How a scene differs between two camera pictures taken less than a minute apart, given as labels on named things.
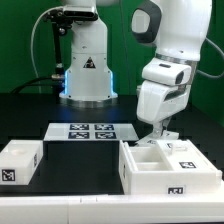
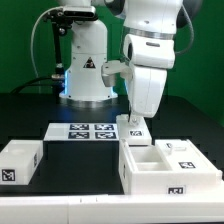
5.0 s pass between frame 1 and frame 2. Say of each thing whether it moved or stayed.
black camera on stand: stayed
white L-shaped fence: stayed
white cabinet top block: stayed
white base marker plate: stayed
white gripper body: moved
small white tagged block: moved
